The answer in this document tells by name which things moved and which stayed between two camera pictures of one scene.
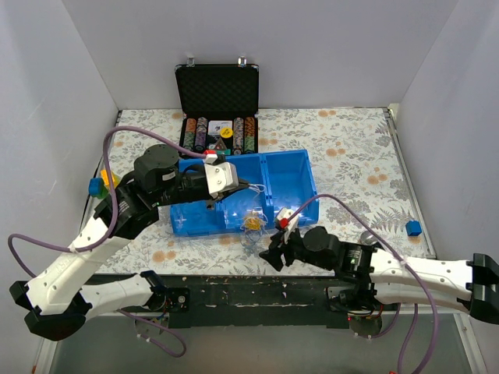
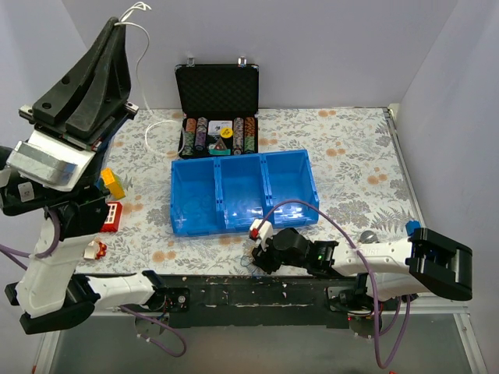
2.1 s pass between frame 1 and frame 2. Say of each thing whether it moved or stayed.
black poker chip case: stayed
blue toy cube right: stayed
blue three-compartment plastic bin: stayed
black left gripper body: moved
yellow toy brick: stayed
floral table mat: stayed
